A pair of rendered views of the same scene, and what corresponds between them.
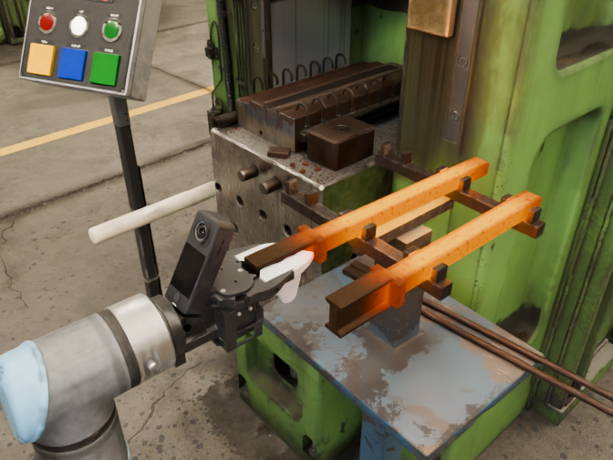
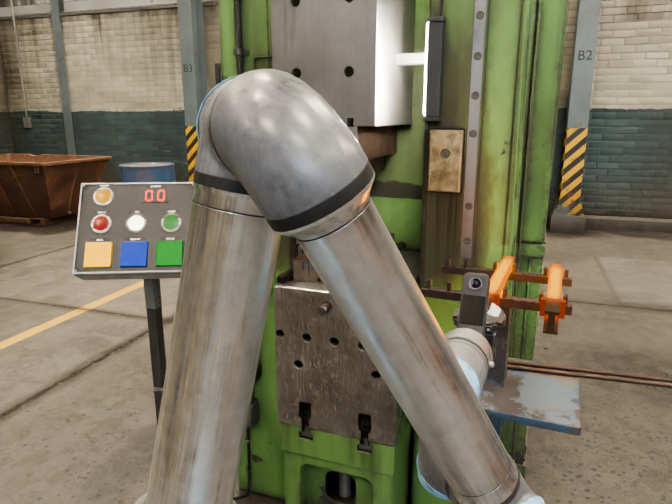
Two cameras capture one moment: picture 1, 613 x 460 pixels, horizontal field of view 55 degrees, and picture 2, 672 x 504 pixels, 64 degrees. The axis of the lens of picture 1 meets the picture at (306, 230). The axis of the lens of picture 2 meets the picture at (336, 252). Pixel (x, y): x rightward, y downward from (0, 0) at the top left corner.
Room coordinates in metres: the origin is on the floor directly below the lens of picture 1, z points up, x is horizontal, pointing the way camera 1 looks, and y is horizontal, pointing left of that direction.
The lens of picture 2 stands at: (-0.17, 0.74, 1.39)
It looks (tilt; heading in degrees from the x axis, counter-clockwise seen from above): 14 degrees down; 333
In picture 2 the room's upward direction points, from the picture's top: straight up
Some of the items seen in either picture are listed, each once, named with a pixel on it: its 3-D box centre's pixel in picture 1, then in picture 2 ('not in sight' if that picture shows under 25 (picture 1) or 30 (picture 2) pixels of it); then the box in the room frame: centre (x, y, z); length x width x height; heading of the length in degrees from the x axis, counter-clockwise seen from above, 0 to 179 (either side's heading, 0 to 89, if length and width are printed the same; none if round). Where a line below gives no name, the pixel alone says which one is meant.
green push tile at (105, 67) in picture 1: (106, 69); (169, 253); (1.41, 0.49, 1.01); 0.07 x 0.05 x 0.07; 67
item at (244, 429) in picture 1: (264, 419); not in sight; (1.17, 0.13, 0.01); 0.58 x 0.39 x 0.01; 42
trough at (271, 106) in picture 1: (340, 86); not in sight; (1.33, -0.08, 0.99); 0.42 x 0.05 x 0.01; 132
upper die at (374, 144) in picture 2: not in sight; (348, 140); (1.34, -0.06, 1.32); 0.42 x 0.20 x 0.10; 132
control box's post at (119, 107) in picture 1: (136, 203); (160, 381); (1.56, 0.52, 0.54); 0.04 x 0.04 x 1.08; 42
